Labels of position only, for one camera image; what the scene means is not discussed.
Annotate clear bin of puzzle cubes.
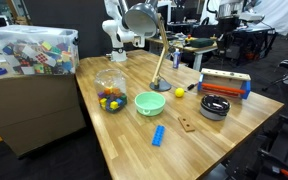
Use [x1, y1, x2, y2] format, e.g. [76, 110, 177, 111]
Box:
[0, 24, 81, 76]

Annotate yellow lemon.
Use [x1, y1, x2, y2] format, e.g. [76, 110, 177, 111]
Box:
[174, 87, 186, 99]

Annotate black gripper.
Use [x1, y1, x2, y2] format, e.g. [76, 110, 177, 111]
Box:
[218, 17, 241, 34]

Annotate white fabric backdrop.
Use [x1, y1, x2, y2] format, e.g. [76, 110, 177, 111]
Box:
[199, 0, 288, 36]

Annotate wooden background desk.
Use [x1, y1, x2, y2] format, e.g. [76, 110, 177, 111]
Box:
[146, 35, 230, 73]

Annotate black background table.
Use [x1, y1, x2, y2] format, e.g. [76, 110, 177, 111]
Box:
[217, 25, 279, 66]

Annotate black inline lamp switch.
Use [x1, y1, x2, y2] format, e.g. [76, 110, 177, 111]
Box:
[186, 82, 199, 91]

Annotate black equipment cart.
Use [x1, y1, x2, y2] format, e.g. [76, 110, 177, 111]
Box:
[223, 110, 288, 180]

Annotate wooden toy toolbox blue ends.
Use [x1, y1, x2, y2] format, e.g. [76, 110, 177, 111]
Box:
[197, 67, 252, 100]

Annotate blue spray bottle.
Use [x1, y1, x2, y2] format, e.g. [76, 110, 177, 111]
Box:
[172, 48, 182, 70]

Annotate clear plastic jar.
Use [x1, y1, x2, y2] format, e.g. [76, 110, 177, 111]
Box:
[94, 68, 128, 115]

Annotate mint green bowl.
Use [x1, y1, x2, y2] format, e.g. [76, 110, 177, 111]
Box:
[134, 91, 167, 117]

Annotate yellow toy cube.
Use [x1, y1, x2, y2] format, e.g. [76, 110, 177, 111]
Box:
[109, 100, 120, 111]

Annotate blue toy building brick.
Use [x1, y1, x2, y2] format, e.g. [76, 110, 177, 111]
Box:
[151, 124, 166, 148]

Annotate grey pot with black lid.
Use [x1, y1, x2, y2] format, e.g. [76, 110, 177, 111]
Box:
[199, 94, 232, 121]

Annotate red toy rod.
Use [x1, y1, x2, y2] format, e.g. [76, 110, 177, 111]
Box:
[201, 88, 241, 99]

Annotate wooden block with two holes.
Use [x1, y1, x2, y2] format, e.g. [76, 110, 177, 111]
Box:
[178, 115, 196, 133]

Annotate cardboard box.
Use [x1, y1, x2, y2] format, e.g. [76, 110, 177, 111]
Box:
[0, 63, 87, 158]

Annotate orange toy rod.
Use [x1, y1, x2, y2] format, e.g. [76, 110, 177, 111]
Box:
[201, 82, 247, 95]

